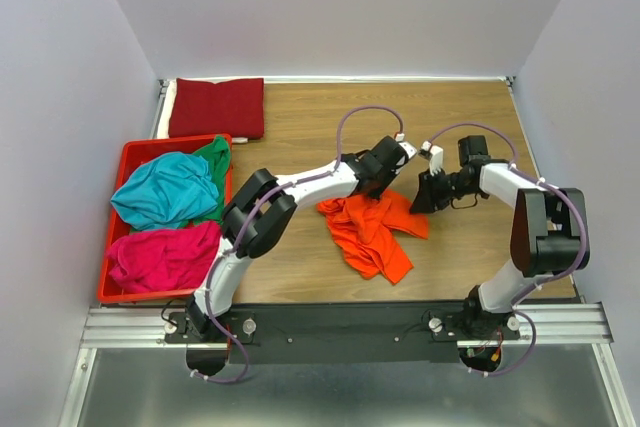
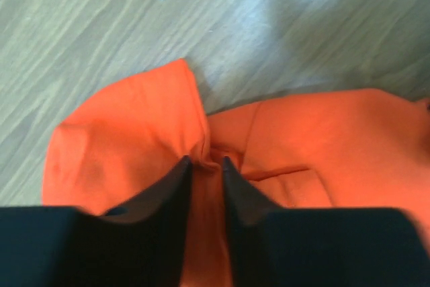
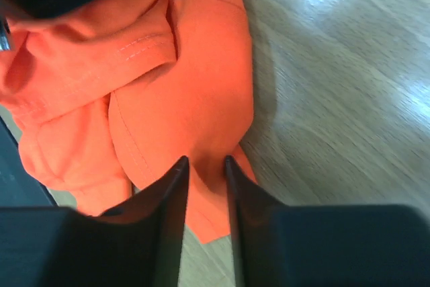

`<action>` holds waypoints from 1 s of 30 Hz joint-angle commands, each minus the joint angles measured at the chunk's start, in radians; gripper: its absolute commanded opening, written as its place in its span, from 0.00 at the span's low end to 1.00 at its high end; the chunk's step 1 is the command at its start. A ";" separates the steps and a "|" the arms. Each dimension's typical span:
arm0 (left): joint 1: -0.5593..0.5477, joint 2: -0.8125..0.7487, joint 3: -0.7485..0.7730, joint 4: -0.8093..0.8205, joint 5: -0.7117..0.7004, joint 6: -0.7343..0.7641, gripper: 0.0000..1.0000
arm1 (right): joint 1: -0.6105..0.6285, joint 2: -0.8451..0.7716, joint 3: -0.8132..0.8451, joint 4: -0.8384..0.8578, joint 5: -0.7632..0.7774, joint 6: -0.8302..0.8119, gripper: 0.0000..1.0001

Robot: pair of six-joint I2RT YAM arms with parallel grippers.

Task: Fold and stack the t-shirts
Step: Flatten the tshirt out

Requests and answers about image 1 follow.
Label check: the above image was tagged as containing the orange t-shirt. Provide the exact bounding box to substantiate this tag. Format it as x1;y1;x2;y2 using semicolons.
316;190;429;285

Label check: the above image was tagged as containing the green t-shirt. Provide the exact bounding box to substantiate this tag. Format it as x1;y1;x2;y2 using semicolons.
179;136;231;228

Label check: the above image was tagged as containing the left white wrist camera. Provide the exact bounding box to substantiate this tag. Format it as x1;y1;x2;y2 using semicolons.
394;132;418;159

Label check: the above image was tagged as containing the red plastic crate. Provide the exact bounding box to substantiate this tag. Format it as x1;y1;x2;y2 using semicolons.
97;134;232;304

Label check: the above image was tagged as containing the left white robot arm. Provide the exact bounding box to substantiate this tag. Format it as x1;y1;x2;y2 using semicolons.
186;134;417;342

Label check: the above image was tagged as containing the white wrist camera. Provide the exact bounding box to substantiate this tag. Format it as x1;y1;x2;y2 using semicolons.
394;132;418;159
419;141;444;175

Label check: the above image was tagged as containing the front aluminium extrusion rail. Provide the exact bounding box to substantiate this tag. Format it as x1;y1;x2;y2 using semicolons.
81;303;613;349

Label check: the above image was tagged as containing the teal blue t-shirt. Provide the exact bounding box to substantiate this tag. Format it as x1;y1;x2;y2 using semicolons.
109;150;221;232

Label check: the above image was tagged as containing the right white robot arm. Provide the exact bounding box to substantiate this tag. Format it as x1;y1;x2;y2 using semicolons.
410;135;589;339

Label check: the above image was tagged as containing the magenta pink t-shirt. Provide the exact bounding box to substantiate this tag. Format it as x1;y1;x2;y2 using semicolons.
106;221;221;294

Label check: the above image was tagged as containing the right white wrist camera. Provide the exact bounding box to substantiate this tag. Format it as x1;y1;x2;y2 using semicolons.
419;141;444;175

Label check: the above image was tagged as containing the grey aluminium frame rail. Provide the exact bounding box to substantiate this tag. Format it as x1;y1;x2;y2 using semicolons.
149;79;170;139

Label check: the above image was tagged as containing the folded dark red t-shirt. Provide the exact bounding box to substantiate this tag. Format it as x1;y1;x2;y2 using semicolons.
168;78;265;140

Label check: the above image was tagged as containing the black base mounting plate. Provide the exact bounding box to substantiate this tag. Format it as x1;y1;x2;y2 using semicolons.
164;301;520;377

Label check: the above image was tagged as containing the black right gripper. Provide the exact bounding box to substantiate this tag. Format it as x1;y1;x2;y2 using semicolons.
408;167;476;214

